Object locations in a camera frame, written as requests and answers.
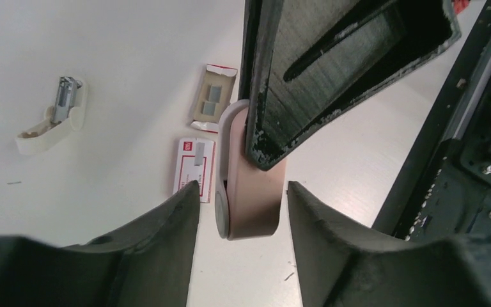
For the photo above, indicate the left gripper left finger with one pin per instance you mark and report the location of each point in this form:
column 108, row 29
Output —
column 146, row 262

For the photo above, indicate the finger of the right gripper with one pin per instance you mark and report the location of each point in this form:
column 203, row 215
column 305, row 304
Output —
column 304, row 63

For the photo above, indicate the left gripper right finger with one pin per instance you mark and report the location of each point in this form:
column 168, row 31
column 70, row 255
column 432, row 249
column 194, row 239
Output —
column 341, row 262

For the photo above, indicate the staple box tray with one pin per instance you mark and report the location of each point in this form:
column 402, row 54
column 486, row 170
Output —
column 217, row 75

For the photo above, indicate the pink stapler top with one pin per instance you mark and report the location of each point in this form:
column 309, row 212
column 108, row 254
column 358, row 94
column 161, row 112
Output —
column 247, row 199

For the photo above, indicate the red white staple box sleeve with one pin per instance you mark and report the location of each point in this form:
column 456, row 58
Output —
column 186, row 171

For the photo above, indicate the staple strip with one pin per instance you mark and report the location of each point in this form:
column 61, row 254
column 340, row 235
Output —
column 214, row 93
column 199, row 154
column 209, row 108

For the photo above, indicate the white stapler base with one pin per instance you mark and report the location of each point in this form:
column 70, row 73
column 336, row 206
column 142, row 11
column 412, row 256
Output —
column 63, row 118

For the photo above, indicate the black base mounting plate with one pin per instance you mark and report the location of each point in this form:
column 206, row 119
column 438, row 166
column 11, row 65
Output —
column 444, row 186

